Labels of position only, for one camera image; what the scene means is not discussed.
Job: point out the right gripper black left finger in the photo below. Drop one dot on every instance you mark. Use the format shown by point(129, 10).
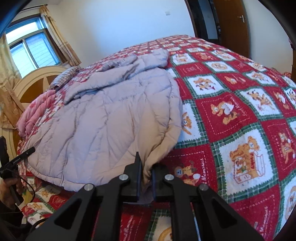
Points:
point(94, 212)

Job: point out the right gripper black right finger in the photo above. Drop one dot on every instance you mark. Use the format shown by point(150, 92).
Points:
point(198, 212)

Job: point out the light purple puffer jacket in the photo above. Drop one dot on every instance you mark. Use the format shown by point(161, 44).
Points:
point(132, 106)

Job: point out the clothes pile on floor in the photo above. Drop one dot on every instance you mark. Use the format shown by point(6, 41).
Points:
point(287, 74)

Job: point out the person's left hand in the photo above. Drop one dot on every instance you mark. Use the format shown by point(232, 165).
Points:
point(6, 196)

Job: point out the pink folded quilt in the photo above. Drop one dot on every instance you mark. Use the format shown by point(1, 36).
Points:
point(33, 112)

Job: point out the left beige floral curtain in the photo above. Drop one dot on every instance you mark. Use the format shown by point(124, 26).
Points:
point(11, 107)

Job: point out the beige floral curtain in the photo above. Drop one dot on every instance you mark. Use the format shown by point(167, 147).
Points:
point(58, 38)
point(11, 107)

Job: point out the red patchwork cartoon bedspread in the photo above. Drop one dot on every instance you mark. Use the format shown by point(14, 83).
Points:
point(237, 132)

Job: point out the cream and wood headboard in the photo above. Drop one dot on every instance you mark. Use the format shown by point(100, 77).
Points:
point(28, 89)

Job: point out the striped pillow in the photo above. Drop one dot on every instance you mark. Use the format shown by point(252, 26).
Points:
point(64, 78)

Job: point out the right beige floral curtain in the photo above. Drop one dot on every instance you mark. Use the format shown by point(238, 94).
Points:
point(58, 38)

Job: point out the wooden dresser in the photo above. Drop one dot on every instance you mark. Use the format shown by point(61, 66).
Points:
point(293, 74)

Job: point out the brown wooden door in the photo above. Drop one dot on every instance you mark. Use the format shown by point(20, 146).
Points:
point(234, 33)

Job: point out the window with dark frame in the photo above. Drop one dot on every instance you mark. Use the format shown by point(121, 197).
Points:
point(31, 46)

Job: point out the silver door handle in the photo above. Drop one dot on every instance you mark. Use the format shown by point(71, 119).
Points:
point(242, 18)

